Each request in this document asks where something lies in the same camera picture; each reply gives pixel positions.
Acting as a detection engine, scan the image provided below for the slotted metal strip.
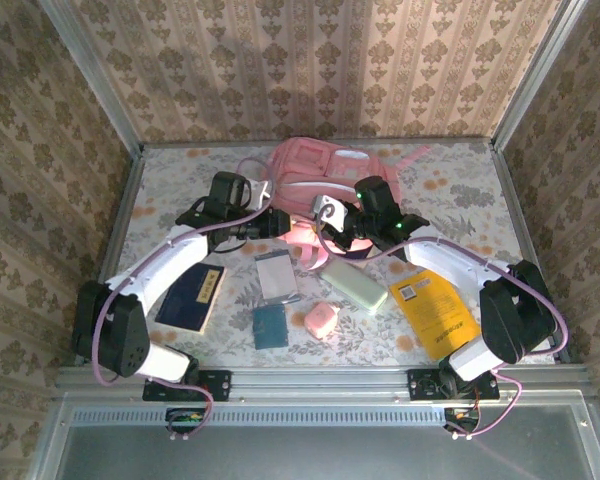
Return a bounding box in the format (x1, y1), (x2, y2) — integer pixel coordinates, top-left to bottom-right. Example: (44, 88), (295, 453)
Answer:
(72, 407), (449, 427)

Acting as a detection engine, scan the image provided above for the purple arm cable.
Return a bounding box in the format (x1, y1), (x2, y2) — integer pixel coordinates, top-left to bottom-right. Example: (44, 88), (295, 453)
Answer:
(313, 207), (567, 441)
(93, 157), (281, 441)

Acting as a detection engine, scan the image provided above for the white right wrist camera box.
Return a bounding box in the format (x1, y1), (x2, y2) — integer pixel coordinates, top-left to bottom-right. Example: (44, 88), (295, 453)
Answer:
(311, 194), (352, 235)

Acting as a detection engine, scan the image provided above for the small pink rounded case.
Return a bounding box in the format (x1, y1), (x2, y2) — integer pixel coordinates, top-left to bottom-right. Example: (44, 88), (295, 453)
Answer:
(303, 301), (340, 341)

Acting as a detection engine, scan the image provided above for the aluminium frame post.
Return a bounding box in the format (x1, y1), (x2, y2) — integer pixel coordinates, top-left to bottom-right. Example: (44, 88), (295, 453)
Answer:
(38, 0), (146, 156)
(489, 0), (589, 151)

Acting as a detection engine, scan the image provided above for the yellow paperback book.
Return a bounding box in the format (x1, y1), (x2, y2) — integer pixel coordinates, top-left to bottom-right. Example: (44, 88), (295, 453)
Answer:
(388, 271), (483, 361)

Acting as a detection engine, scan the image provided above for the thick navy book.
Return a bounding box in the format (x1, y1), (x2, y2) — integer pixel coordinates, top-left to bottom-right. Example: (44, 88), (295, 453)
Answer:
(154, 263), (227, 335)

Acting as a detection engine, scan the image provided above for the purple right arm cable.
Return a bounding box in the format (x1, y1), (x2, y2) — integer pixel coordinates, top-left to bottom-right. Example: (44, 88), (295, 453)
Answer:
(313, 207), (567, 441)

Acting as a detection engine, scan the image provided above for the pink school backpack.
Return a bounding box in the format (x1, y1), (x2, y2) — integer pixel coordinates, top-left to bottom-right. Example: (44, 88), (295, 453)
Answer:
(259, 138), (431, 271)

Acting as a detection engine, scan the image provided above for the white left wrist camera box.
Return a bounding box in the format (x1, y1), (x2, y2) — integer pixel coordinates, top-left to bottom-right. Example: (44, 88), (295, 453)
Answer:
(247, 177), (275, 207)

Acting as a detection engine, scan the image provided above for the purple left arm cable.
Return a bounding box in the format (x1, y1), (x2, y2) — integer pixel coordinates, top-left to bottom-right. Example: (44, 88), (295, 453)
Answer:
(93, 157), (281, 441)

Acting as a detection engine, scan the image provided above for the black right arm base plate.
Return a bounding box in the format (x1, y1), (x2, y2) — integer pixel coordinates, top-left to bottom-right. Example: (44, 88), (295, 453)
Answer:
(407, 368), (501, 401)

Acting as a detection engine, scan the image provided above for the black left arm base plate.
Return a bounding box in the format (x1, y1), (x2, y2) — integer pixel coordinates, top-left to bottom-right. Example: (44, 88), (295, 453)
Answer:
(143, 369), (231, 403)

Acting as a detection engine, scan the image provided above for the wide aluminium frame rail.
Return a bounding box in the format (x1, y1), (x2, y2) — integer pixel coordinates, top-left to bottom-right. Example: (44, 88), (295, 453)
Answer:
(54, 364), (594, 401)

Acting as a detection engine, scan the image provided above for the grey metal sheet panel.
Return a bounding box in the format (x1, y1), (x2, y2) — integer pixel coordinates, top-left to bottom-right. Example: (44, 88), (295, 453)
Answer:
(29, 392), (600, 480)

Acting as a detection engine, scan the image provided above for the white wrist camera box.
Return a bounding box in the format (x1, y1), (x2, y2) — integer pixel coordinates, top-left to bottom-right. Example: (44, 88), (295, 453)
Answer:
(311, 194), (352, 235)
(247, 177), (275, 207)

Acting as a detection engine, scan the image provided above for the teal square pouch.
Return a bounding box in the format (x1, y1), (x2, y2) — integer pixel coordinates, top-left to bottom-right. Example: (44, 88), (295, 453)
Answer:
(252, 303), (288, 350)

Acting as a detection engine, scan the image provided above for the mint green pencil case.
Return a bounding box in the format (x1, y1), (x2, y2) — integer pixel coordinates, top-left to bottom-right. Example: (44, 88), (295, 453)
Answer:
(319, 259), (389, 315)

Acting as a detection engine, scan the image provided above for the thin aluminium table edge rail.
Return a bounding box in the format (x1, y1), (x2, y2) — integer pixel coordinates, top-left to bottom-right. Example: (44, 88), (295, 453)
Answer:
(142, 135), (496, 149)

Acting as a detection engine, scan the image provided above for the black cable connector plug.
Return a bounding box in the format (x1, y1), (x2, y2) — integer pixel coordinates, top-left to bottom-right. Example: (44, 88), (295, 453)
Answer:
(165, 407), (206, 442)
(443, 405), (482, 442)

